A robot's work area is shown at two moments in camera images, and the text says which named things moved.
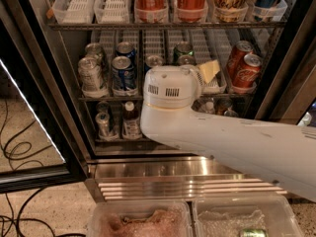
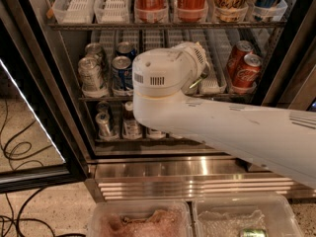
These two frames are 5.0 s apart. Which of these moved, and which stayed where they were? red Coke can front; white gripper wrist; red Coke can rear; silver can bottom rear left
Moved: white gripper wrist
Stayed: red Coke can rear; silver can bottom rear left; red Coke can front
